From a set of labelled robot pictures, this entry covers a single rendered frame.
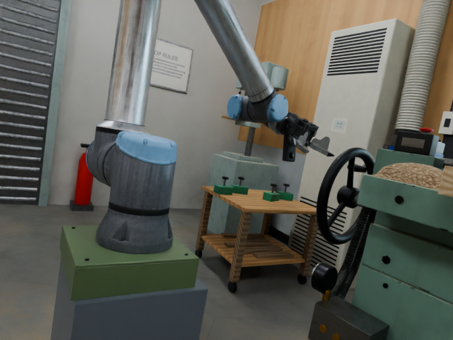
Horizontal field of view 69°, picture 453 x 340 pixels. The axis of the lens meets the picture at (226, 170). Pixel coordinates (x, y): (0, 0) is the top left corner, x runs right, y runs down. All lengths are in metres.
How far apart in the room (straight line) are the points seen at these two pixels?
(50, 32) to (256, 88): 2.47
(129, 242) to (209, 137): 3.02
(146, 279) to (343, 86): 2.05
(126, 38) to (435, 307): 0.93
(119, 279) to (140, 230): 0.12
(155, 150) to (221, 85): 3.05
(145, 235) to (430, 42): 2.06
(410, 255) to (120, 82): 0.80
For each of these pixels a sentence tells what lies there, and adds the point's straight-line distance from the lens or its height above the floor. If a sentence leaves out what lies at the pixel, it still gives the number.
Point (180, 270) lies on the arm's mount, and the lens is 0.81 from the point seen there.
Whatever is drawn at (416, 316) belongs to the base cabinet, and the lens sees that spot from 0.75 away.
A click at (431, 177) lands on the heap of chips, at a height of 0.92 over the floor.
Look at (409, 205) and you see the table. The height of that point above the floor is 0.86.
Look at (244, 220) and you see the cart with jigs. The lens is 1.92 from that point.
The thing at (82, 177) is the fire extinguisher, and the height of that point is 0.31.
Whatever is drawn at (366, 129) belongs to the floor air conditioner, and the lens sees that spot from 2.33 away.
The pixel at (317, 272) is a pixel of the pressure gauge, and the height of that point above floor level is 0.68.
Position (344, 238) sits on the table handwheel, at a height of 0.69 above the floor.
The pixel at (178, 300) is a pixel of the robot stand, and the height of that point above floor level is 0.53.
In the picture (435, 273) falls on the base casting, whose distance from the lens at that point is 0.72.
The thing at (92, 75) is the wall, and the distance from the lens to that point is 3.34.
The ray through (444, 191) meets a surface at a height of 0.91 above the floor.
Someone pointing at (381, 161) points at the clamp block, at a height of 0.93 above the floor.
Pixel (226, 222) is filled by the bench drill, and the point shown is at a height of 0.16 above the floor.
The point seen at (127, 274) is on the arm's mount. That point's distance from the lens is 0.77.
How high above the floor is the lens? 0.93
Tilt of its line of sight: 7 degrees down
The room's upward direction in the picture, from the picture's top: 10 degrees clockwise
